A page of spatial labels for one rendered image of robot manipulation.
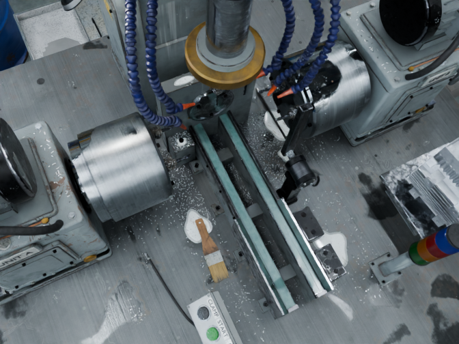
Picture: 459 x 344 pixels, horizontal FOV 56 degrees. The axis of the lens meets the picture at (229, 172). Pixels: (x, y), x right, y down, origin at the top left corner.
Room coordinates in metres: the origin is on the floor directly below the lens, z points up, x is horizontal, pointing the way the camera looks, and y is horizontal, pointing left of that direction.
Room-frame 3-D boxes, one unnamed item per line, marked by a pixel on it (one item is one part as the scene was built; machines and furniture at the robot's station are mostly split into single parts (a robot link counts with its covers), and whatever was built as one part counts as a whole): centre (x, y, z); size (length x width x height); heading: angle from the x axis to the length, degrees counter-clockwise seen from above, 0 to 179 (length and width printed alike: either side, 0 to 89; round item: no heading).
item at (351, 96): (0.78, -0.24, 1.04); 0.41 x 0.25 x 0.25; 125
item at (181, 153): (0.58, 0.16, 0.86); 0.07 x 0.06 x 0.12; 125
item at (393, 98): (0.93, -0.46, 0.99); 0.35 x 0.31 x 0.37; 125
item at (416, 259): (0.32, -0.52, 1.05); 0.06 x 0.06 x 0.04
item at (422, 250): (0.32, -0.52, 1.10); 0.06 x 0.06 x 0.04
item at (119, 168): (0.38, 0.32, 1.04); 0.37 x 0.25 x 0.25; 125
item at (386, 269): (0.32, -0.52, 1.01); 0.08 x 0.08 x 0.42; 35
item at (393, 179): (0.56, -0.64, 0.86); 0.27 x 0.24 x 0.12; 125
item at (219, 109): (0.66, 0.08, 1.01); 0.15 x 0.02 x 0.15; 125
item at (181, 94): (0.71, 0.12, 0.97); 0.30 x 0.11 x 0.34; 125
